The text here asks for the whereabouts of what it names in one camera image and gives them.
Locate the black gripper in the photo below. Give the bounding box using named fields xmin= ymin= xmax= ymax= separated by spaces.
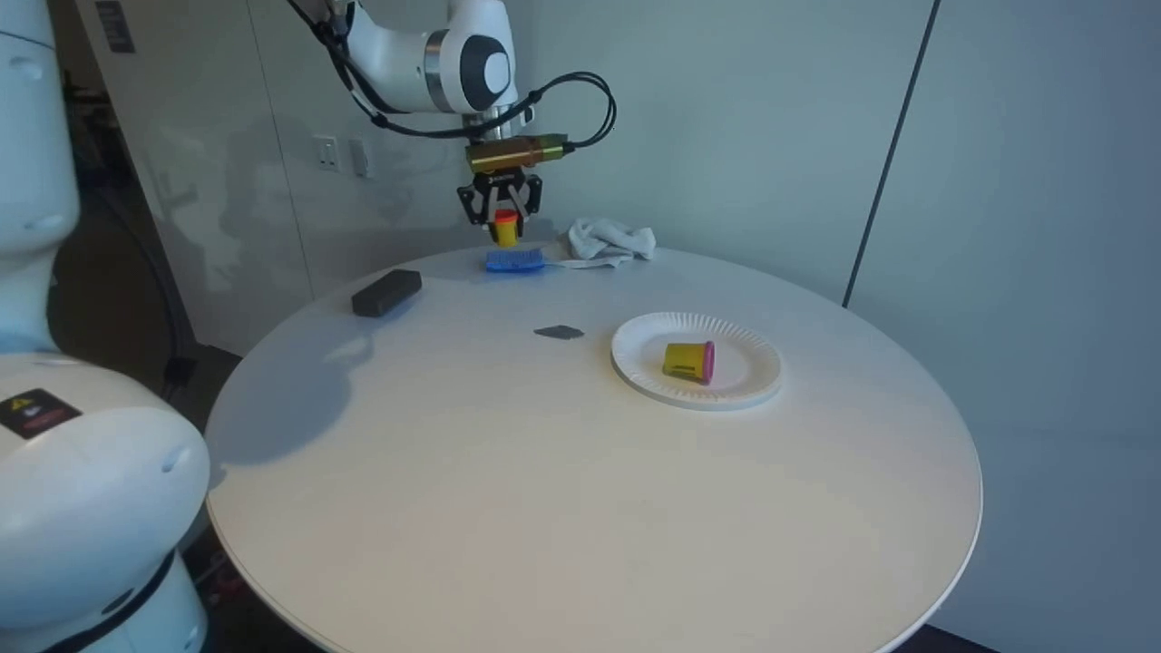
xmin=452 ymin=171 xmax=548 ymax=246

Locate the dark wall sign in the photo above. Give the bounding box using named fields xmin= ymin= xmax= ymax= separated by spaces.
xmin=92 ymin=0 xmax=137 ymax=56

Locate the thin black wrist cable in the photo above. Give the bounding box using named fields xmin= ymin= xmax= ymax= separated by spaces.
xmin=288 ymin=0 xmax=621 ymax=154

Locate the black eraser block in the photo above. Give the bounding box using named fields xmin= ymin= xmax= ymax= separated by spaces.
xmin=347 ymin=265 xmax=425 ymax=322

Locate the white crumpled cloth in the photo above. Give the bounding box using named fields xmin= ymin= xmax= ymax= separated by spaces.
xmin=563 ymin=213 xmax=660 ymax=268

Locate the white paper plate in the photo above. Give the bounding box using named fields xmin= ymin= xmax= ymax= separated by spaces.
xmin=605 ymin=309 xmax=786 ymax=414

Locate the yellow container red lid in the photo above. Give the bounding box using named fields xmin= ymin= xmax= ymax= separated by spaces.
xmin=485 ymin=205 xmax=526 ymax=251

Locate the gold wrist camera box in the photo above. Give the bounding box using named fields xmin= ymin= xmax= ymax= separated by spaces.
xmin=463 ymin=134 xmax=570 ymax=176

